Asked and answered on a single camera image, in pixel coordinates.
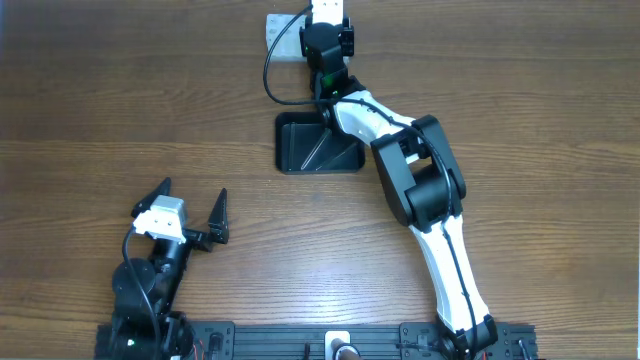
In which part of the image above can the white test tube rack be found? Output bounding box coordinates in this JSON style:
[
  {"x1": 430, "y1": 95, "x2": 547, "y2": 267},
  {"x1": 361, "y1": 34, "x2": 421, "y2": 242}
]
[{"x1": 265, "y1": 12, "x2": 353, "y2": 64}]

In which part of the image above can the black tray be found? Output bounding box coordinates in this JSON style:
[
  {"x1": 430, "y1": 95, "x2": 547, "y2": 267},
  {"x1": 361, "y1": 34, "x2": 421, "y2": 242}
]
[{"x1": 274, "y1": 110, "x2": 367, "y2": 176}]

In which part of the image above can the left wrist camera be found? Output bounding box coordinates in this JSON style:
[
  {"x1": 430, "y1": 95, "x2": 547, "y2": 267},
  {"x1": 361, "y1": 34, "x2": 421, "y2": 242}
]
[{"x1": 131, "y1": 195, "x2": 189, "y2": 245}]

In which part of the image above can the clear test tube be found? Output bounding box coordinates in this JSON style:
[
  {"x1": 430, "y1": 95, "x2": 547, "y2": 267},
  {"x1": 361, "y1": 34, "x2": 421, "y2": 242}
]
[
  {"x1": 300, "y1": 127, "x2": 333, "y2": 171},
  {"x1": 287, "y1": 122, "x2": 298, "y2": 171},
  {"x1": 318, "y1": 140, "x2": 361, "y2": 170}
]

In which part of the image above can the mounting rail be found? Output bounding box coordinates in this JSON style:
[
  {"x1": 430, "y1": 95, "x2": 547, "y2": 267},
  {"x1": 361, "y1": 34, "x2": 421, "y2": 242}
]
[{"x1": 94, "y1": 320, "x2": 539, "y2": 360}]

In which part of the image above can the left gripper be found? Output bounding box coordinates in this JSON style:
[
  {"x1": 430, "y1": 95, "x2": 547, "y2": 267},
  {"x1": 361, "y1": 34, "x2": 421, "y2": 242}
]
[{"x1": 130, "y1": 176, "x2": 231, "y2": 253}]

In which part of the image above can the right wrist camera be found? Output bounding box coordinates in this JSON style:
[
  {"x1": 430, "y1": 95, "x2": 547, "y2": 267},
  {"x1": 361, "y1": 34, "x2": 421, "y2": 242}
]
[{"x1": 310, "y1": 0, "x2": 346, "y2": 26}]

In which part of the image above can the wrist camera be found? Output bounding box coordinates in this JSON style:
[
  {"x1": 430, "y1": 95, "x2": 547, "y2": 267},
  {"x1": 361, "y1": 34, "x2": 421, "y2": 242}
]
[
  {"x1": 310, "y1": 0, "x2": 346, "y2": 26},
  {"x1": 131, "y1": 195, "x2": 189, "y2": 245}
]

